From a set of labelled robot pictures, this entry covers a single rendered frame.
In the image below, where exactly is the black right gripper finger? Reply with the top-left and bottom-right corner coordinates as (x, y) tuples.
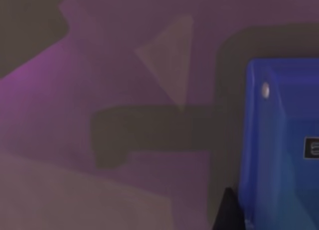
(211, 186), (247, 230)

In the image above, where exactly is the purple mat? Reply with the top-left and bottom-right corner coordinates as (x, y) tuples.
(0, 0), (319, 230)

